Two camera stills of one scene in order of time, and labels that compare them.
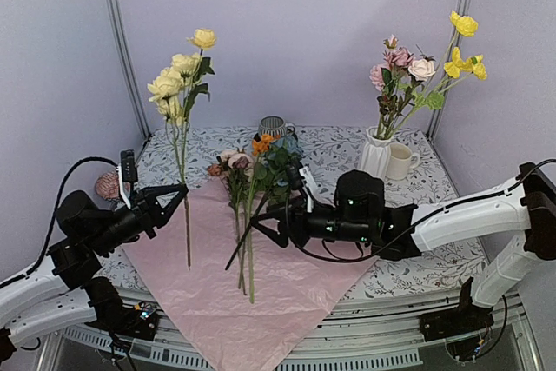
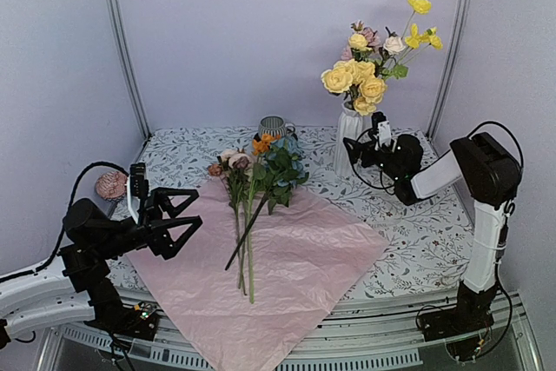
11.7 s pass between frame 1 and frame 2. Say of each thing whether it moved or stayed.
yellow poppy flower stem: moved
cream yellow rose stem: moved
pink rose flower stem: moved
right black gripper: moved
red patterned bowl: stayed
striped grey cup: stayed
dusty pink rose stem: stayed
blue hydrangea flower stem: stayed
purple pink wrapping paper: stayed
